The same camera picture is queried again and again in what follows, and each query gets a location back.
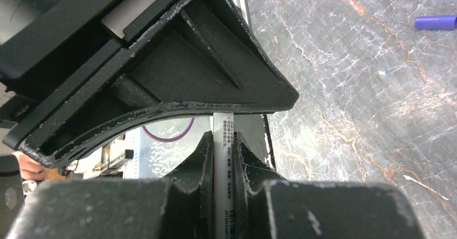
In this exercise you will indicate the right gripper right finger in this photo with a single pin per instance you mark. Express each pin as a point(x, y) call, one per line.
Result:
point(270, 206)

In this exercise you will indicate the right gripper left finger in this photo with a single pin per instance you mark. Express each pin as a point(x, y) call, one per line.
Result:
point(178, 205)

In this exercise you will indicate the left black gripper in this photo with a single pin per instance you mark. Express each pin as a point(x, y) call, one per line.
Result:
point(76, 74)

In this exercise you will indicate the dark blue cap marker pen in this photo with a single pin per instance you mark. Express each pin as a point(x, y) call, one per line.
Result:
point(223, 175)

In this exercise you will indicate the purple pen cap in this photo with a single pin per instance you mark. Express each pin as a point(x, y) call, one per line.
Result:
point(440, 22)

